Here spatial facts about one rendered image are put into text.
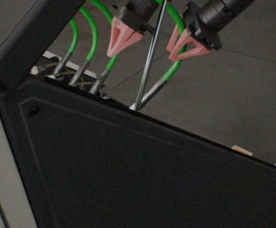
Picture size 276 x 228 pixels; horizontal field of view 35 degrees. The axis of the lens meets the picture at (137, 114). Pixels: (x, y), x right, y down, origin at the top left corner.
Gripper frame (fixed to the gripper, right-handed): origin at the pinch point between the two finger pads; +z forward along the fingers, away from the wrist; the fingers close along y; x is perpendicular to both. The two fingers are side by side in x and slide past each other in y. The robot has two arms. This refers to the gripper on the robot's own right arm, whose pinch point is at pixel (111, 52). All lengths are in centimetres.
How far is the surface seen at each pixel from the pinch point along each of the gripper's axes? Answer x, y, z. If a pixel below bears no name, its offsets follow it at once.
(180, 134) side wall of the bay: 34.7, 4.0, 2.3
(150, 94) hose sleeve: 8.5, -8.0, 2.5
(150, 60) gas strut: 32.6, 14.3, -4.0
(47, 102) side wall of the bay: 40.3, 27.4, 4.8
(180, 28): 9.6, -4.3, -11.8
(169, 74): 9.0, -8.8, -3.0
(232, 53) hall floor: -181, -205, -39
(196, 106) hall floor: -135, -160, 9
